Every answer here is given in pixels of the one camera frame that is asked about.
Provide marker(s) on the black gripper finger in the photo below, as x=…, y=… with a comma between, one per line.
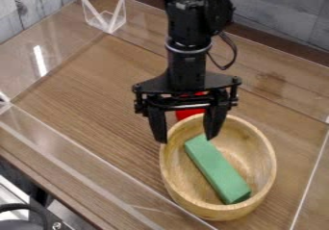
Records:
x=215, y=113
x=158, y=124

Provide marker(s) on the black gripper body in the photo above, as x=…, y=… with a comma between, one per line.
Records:
x=187, y=86

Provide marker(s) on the green rectangular block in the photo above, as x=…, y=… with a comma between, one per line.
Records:
x=223, y=177

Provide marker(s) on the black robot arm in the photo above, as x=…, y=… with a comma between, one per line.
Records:
x=195, y=21

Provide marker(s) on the red egg-shaped ball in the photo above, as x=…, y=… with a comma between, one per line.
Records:
x=182, y=114

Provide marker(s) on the clear acrylic corner bracket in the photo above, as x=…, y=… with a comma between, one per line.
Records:
x=104, y=21

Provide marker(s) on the black metal mount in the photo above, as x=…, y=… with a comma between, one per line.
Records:
x=44, y=217

